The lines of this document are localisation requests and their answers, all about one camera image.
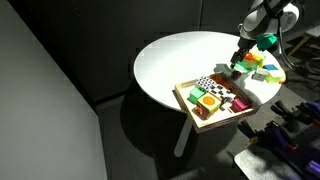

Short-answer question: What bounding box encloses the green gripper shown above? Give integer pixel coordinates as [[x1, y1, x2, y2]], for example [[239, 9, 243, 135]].
[[230, 34, 278, 68]]

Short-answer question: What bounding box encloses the brown round fruit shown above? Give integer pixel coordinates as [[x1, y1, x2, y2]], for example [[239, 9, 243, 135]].
[[231, 71, 241, 80]]

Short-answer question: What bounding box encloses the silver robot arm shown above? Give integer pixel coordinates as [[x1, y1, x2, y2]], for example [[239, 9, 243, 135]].
[[230, 0, 300, 68]]

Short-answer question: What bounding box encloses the red orange fruit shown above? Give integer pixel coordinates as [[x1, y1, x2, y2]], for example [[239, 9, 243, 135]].
[[244, 52, 254, 60]]

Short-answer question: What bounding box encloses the green bowl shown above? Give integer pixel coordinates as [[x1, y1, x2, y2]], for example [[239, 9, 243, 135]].
[[235, 50, 265, 71]]

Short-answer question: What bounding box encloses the yellow fruit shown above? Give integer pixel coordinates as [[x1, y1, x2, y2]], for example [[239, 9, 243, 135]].
[[252, 54, 265, 63]]

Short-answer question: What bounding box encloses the blue cube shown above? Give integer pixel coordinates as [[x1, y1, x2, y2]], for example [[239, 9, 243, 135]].
[[263, 64, 278, 71]]

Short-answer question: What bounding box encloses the light green cube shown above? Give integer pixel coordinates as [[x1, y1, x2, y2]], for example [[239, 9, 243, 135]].
[[265, 70, 282, 83]]

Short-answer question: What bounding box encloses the black white patterned cube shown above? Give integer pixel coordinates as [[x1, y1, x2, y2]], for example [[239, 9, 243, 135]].
[[196, 76, 236, 101]]

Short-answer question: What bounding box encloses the pink block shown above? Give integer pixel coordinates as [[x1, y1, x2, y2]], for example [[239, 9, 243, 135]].
[[231, 98, 252, 112]]

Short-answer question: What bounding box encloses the wooden tray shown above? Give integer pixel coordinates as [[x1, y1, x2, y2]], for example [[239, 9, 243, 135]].
[[174, 73, 259, 133]]

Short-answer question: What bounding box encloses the yellow banana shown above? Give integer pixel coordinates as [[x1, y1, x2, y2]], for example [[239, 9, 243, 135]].
[[279, 69, 287, 84]]

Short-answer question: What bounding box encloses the green block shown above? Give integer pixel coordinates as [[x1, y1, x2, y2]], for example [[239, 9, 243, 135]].
[[188, 87, 205, 104]]

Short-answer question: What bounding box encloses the colourful soft cube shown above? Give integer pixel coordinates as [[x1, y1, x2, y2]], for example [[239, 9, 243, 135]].
[[195, 93, 221, 119]]

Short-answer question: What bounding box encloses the black clamp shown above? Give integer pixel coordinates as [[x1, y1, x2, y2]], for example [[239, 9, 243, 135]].
[[270, 101, 294, 121]]

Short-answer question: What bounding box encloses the purple clamp with orange trigger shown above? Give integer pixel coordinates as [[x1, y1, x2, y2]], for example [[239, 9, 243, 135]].
[[264, 126, 298, 151]]

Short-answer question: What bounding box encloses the white table leg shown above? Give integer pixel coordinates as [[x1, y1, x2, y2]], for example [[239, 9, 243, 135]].
[[174, 117, 192, 157]]

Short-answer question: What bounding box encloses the grey partition panel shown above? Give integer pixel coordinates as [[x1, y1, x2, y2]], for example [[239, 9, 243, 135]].
[[0, 0, 108, 180]]

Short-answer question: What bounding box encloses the black cable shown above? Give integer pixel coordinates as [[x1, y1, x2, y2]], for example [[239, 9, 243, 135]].
[[278, 19, 311, 79]]

